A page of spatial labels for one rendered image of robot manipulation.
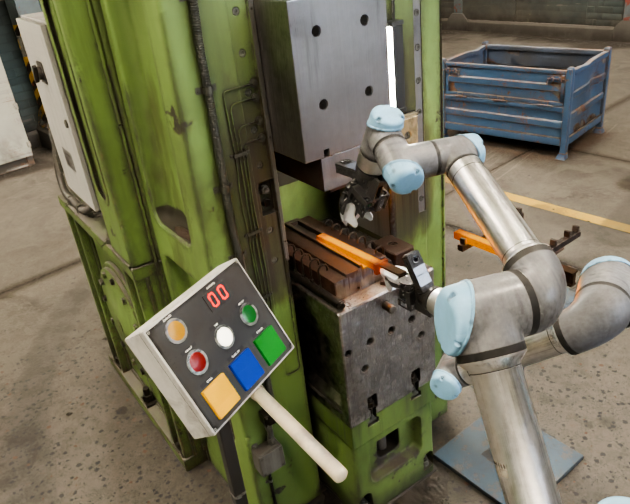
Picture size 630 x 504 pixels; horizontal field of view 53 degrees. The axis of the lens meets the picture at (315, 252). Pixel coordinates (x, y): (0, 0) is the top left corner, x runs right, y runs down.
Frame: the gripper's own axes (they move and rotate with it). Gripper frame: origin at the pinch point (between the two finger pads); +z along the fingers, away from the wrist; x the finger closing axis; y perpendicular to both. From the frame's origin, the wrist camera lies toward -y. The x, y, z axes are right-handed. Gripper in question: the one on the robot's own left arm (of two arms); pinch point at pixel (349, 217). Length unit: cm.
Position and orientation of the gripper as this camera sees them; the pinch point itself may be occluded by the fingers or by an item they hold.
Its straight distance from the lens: 160.8
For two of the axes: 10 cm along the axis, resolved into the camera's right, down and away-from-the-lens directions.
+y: 5.6, 7.0, -4.5
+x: 8.1, -3.6, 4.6
